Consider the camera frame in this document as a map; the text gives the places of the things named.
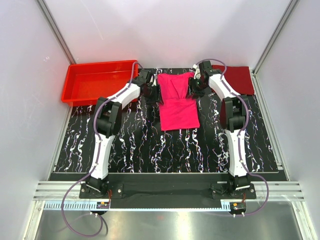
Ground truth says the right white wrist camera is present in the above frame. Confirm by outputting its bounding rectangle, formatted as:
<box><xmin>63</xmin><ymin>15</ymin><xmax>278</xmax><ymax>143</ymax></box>
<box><xmin>192</xmin><ymin>64</ymin><xmax>201</xmax><ymax>79</ymax></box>

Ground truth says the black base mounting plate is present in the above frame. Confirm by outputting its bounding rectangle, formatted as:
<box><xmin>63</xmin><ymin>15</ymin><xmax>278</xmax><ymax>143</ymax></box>
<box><xmin>79</xmin><ymin>173</ymin><xmax>257</xmax><ymax>210</ymax></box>

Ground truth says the aluminium frame post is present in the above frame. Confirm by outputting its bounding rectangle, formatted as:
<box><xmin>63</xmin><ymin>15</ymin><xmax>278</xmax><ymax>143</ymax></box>
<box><xmin>35</xmin><ymin>0</ymin><xmax>76</xmax><ymax>65</ymax></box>
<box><xmin>252</xmin><ymin>0</ymin><xmax>301</xmax><ymax>75</ymax></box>

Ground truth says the left aluminium frame post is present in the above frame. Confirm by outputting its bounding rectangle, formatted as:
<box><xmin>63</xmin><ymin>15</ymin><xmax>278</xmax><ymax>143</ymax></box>
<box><xmin>35</xmin><ymin>0</ymin><xmax>76</xmax><ymax>65</ymax></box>

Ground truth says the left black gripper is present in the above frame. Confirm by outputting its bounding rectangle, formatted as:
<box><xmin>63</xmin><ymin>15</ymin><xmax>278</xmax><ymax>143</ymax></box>
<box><xmin>142</xmin><ymin>84</ymin><xmax>163</xmax><ymax>107</ymax></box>

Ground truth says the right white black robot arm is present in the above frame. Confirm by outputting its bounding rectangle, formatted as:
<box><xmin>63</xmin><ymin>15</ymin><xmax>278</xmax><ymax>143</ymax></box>
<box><xmin>186</xmin><ymin>59</ymin><xmax>250</xmax><ymax>199</ymax></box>

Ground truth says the bright pink t-shirt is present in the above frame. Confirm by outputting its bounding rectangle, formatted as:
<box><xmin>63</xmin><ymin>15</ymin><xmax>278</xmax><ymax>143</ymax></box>
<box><xmin>157</xmin><ymin>72</ymin><xmax>200</xmax><ymax>131</ymax></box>

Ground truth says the right aluminium frame post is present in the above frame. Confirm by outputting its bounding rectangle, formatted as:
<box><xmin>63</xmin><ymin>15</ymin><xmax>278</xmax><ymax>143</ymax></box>
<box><xmin>252</xmin><ymin>0</ymin><xmax>301</xmax><ymax>75</ymax></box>

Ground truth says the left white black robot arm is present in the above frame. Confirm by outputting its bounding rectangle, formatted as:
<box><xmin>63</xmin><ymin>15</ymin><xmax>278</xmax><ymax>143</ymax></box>
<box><xmin>85</xmin><ymin>69</ymin><xmax>163</xmax><ymax>198</ymax></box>

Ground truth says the red plastic bin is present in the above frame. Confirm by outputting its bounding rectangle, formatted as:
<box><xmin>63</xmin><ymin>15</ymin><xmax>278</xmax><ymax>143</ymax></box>
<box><xmin>61</xmin><ymin>60</ymin><xmax>139</xmax><ymax>107</ymax></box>

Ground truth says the white slotted cable duct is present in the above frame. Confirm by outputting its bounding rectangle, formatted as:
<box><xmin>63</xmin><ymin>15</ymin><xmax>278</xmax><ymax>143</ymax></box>
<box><xmin>44</xmin><ymin>200</ymin><xmax>246</xmax><ymax>212</ymax></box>

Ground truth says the folded dark red t-shirt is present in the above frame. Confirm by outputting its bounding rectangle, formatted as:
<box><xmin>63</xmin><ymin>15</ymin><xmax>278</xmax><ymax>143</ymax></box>
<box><xmin>224</xmin><ymin>66</ymin><xmax>255</xmax><ymax>96</ymax></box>

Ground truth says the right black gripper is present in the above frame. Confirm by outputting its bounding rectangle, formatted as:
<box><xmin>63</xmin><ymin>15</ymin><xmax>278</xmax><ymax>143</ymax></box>
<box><xmin>185</xmin><ymin>77</ymin><xmax>207</xmax><ymax>100</ymax></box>

